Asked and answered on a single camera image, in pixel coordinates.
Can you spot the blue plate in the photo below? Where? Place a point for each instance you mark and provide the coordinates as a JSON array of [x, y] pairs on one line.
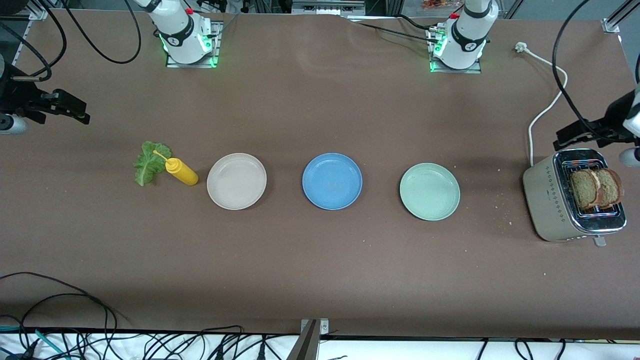
[[332, 181]]

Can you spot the green plate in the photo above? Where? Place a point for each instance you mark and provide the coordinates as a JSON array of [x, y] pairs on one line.
[[430, 192]]

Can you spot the brown bread slice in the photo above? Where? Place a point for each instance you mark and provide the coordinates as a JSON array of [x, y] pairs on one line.
[[582, 190], [611, 187]]

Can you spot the grey metal box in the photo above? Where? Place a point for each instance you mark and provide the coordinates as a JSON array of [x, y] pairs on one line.
[[327, 7]]

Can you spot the beige chrome toaster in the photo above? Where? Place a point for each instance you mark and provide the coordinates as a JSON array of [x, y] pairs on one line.
[[545, 200]]

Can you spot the aluminium profile bracket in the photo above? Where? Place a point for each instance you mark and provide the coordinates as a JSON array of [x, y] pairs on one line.
[[307, 345]]

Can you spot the cream white plate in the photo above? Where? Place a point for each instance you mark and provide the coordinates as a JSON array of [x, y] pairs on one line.
[[236, 181]]

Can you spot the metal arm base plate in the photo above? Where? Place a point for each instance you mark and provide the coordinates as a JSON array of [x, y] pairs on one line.
[[475, 70], [218, 50]]

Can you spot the green lettuce leaf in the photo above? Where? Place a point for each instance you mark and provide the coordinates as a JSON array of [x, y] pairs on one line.
[[147, 167]]

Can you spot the yellow squeeze bottle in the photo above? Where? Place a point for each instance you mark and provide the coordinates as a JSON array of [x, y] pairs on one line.
[[182, 172]]

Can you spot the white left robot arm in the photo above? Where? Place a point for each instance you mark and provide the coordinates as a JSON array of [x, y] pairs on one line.
[[467, 35]]

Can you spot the aluminium frame rail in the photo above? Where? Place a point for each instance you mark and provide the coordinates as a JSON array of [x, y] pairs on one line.
[[35, 14], [614, 26]]

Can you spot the orange snack packet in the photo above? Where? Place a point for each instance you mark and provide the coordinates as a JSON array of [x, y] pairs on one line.
[[437, 4]]

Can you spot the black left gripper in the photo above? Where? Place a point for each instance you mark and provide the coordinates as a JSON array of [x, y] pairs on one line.
[[613, 119]]

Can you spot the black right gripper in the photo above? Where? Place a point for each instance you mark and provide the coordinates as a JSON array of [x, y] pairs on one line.
[[15, 95]]

